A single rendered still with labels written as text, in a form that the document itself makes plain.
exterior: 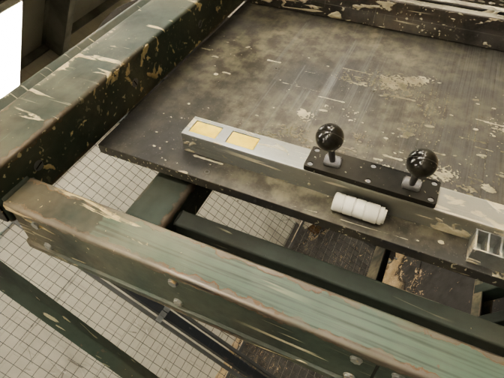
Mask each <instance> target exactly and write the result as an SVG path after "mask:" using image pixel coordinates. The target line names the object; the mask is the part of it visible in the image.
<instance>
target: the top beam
mask: <svg viewBox="0 0 504 378"><path fill-rule="evenodd" d="M243 1H244V0H151V1H150V2H148V3H147V4H145V5H144V6H143V7H141V8H140V9H139V10H137V11H136V12H135V13H133V14H132V15H130V16H129V17H128V18H127V19H125V20H124V21H122V22H121V23H119V24H118V25H117V26H116V27H114V28H113V29H111V30H110V31H108V32H107V33H106V34H105V35H103V36H102V37H100V38H99V39H98V40H96V41H95V42H94V43H92V44H91V45H90V46H88V47H87V48H85V49H84V50H83V51H82V52H80V53H79V54H77V55H75V56H74V57H73V58H72V59H71V60H69V61H68V62H66V63H65V64H63V65H62V66H61V67H60V68H58V69H57V70H55V71H54V72H52V73H51V74H50V75H49V76H47V77H46V78H45V79H43V80H41V81H40V82H39V83H38V84H37V85H35V86H34V87H32V88H30V89H29V90H28V91H27V92H26V93H24V94H22V95H21V96H20V97H18V98H17V99H16V100H15V101H13V102H12V103H10V104H9V105H7V106H6V107H5V108H4V109H2V110H1V111H0V219H1V220H3V221H6V222H8V221H15V220H16V217H15V216H14V214H13V213H11V212H9V211H6V209H5V207H4V206H3V202H4V201H2V197H3V196H4V195H5V194H7V193H8V192H9V191H10V190H11V189H12V188H14V187H15V186H16V185H17V184H18V183H19V182H20V181H22V180H23V179H24V178H25V177H26V176H28V177H29V178H33V177H34V178H35V179H37V180H39V181H42V182H45V183H47V184H49V185H53V184H54V183H55V182H56V181H57V180H58V179H59V178H60V177H61V176H62V175H64V174H65V173H66V172H67V171H68V170H69V169H70V168H71V167H72V166H73V165H74V164H75V163H76V162H77V161H78V160H79V159H80V158H81V157H82V156H83V155H84V154H85V153H86V152H87V151H88V150H89V149H90V148H91V147H92V146H93V145H94V144H95V143H96V142H97V141H98V140H99V139H101V138H102V137H103V136H104V135H105V134H106V133H107V132H108V131H109V130H110V129H111V128H112V127H113V126H114V125H115V124H116V123H117V122H119V121H120V120H121V119H122V118H123V117H124V116H125V115H126V114H127V113H128V112H129V111H130V110H131V109H132V108H133V107H134V106H135V105H136V104H138V103H139V102H140V101H141V100H142V99H143V98H144V97H145V96H146V95H147V94H148V93H149V92H150V91H151V90H152V89H153V88H154V87H155V86H156V85H157V84H158V83H159V82H160V81H161V80H162V79H163V78H164V77H165V76H166V75H167V74H168V73H169V72H170V71H171V70H172V69H173V68H175V67H176V66H177V65H178V64H179V63H180V62H181V61H182V60H183V59H184V58H185V57H186V56H187V55H188V54H189V53H190V52H191V51H192V50H194V49H195V48H196V47H197V46H198V45H199V44H200V43H201V42H202V41H203V40H204V39H205V38H206V37H207V36H208V35H209V34H210V33H211V32H213V31H214V30H215V29H216V28H217V27H218V26H219V25H220V24H221V23H222V22H223V21H224V20H225V19H226V18H227V17H228V16H229V15H230V14H231V13H232V12H233V11H234V10H235V9H236V8H237V7H238V6H239V5H240V4H241V3H242V2H243Z"/></svg>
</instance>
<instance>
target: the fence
mask: <svg viewBox="0 0 504 378"><path fill-rule="evenodd" d="M197 122H202V123H205V124H208V125H213V126H215V127H219V128H222V130H221V132H220V133H219V134H218V135H217V136H216V138H215V139H214V138H211V137H208V136H203V135H201V134H198V133H194V132H191V131H190V129H191V128H192V127H193V126H194V125H195V124H196V123H197ZM233 132H236V133H239V134H244V135H246V136H249V137H254V138H257V139H259V142H258V143H257V144H256V146H255V148H254V149H253V150H250V149H248V148H244V147H241V146H238V145H233V144H231V143H228V142H226V141H227V140H228V138H229V137H230V135H231V134H232V133H233ZM181 137H182V142H183V146H184V150H186V151H189V152H193V153H195V154H198V155H202V156H205V157H207V158H212V159H215V160H217V161H221V162H224V163H227V164H231V165H233V166H236V167H241V168H243V169H246V170H250V171H253V172H255V173H259V174H262V175H264V176H269V177H272V178H274V179H278V180H281V181H284V182H288V183H290V184H293V185H298V186H300V187H303V188H307V189H310V190H312V191H316V192H319V193H321V194H326V195H329V196H331V197H335V194H336V193H337V192H339V193H342V194H346V195H347V196H348V195H349V196H352V197H356V198H357V199H361V200H366V201H367V202H371V203H376V204H378V205H381V207H385V209H386V210H388V211H387V214H388V215H392V216H395V217H398V218H402V219H404V220H407V221H412V222H414V223H417V224H421V225H424V226H426V227H430V228H433V229H435V230H440V231H443V232H445V233H449V234H452V235H455V236H459V237H461V238H464V239H469V240H470V237H471V236H472V234H473V233H474V231H475V230H476V228H477V229H480V230H484V231H487V232H489V233H493V234H497V235H499V236H503V237H504V205H501V204H499V203H495V202H491V201H488V200H485V199H480V198H478V197H475V196H470V195H467V194H465V193H460V192H457V191H454V190H449V189H446V188H444V187H440V189H439V196H438V199H437V203H436V206H435V208H429V207H427V206H423V205H419V204H416V203H414V202H409V201H406V200H404V199H399V198H397V197H394V196H389V195H387V194H384V193H380V192H377V191H374V190H370V189H367V188H364V187H359V186H357V185H354V184H350V183H347V182H345V181H340V180H337V179H334V178H330V177H328V176H324V175H320V174H317V173H315V172H310V171H307V170H305V169H304V163H305V161H306V159H307V158H308V155H309V154H310V152H311V149H308V148H303V147H301V146H297V145H293V144H290V143H287V142H283V141H280V140H277V139H272V138H269V137H267V136H262V135H259V134H256V133H251V132H248V131H246V130H241V129H238V128H235V127H230V126H228V125H225V124H220V123H217V122H214V121H209V120H207V119H204V118H199V117H196V116H195V117H194V118H193V120H192V121H191V122H190V123H189V124H188V126H187V127H186V128H185V129H184V130H183V131H182V132H181Z"/></svg>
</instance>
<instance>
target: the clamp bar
mask: <svg viewBox="0 0 504 378"><path fill-rule="evenodd" d="M252 2H253V3H257V4H261V5H268V6H272V7H276V8H283V9H287V10H291V11H298V12H303V13H307V14H314V15H318V16H322V17H330V18H334V19H338V20H345V21H349V22H354V23H361V24H365V25H369V26H376V27H380V28H384V29H391V30H395V31H399V32H407V33H411V34H415V35H422V36H426V37H430V38H438V39H442V40H446V41H453V42H457V43H462V44H469V45H473V46H477V47H484V48H488V49H492V50H499V51H503V52H504V8H502V7H494V6H489V5H484V4H476V3H472V2H467V1H458V0H252Z"/></svg>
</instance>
